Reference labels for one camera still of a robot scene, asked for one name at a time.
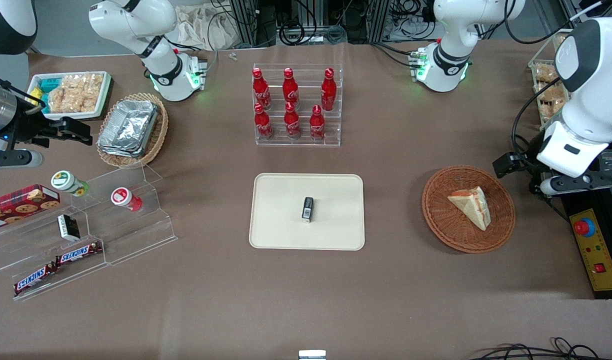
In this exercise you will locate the stack of foil trays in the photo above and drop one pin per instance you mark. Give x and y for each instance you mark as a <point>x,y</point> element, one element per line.
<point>128,127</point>

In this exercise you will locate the small black white box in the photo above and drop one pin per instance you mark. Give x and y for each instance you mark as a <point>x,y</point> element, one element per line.
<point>68,227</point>

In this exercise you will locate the clear snack display rack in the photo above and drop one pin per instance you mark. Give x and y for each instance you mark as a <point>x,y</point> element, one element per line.
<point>536,55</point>

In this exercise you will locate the red Coca-Cola bottle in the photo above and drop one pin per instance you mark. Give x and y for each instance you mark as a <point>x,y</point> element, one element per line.
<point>290,87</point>
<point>328,90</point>
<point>317,124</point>
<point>292,121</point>
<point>263,122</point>
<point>261,90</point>

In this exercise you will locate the teal snack packet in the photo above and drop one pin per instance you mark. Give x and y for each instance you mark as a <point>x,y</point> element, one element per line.
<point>49,84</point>

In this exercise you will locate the red tartan cookie box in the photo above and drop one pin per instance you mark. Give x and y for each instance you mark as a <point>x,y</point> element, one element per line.
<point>21,205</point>

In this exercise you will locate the white crumpled cloth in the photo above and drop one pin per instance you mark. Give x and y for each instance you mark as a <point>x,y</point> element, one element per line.
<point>206,27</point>

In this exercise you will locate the yellow snack packet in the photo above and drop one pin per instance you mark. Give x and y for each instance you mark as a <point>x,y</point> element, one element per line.
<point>36,96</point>

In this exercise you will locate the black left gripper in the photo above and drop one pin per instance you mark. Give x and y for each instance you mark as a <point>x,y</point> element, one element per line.
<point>529,161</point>

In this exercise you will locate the small black gum box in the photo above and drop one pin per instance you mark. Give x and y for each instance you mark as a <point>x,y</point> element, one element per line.
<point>307,210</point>

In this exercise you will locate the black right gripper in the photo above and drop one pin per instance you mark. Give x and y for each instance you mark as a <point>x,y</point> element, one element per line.
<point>27,128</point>

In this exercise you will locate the clear acrylic stepped shelf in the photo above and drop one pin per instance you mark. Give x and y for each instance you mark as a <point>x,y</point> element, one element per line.
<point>31,255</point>
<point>136,235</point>

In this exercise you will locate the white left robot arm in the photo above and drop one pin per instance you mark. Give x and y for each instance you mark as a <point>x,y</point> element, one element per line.
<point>592,100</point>

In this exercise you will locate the clear acrylic bottle rack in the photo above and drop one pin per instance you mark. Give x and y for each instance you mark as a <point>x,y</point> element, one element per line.
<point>331,130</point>

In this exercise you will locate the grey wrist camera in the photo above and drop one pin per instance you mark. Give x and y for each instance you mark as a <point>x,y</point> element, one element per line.
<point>576,185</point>
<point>16,159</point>

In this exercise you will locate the white rectangular snack container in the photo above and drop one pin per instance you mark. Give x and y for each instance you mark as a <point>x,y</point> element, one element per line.
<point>36,111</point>

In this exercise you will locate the brown wicker basket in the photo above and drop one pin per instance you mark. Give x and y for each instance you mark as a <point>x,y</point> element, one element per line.
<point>446,220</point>

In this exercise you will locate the triangular wrapped sandwich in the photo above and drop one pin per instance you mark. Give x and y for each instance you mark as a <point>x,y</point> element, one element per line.
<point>471,206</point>

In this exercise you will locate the green sunflower yogurt cup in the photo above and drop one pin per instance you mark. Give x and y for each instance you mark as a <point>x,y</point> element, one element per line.
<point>68,182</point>

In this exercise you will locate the Snickers chocolate bar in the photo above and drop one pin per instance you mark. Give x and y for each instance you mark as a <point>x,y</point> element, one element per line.
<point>35,278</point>
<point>79,253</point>

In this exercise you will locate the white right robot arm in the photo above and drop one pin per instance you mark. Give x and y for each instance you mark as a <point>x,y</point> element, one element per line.
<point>162,66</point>

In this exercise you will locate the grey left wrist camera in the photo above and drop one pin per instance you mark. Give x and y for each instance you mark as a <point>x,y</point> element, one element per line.
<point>576,185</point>

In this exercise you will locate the rice cracker bag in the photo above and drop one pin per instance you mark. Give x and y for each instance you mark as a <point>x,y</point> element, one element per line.
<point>76,92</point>
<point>94,90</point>
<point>58,100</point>

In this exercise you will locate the small white device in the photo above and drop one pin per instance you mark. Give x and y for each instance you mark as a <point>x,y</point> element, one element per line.
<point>312,355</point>

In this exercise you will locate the beige plastic tray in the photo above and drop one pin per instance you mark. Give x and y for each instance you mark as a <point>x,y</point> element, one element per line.
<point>281,220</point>

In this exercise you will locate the light wicker basket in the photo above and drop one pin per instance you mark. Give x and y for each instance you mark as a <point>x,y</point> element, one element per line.
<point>156,130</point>

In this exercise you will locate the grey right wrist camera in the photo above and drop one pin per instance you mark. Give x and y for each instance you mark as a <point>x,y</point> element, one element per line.
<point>16,159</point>

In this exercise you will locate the red strawberry yogurt cup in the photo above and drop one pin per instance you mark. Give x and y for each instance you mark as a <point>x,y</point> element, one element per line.
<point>125,198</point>

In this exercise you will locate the yellow emergency stop box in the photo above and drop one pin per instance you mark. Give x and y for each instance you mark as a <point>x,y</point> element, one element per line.
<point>598,255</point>

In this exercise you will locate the brown snack bag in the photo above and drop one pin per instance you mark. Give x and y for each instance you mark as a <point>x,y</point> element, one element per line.
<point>546,74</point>
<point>552,100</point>

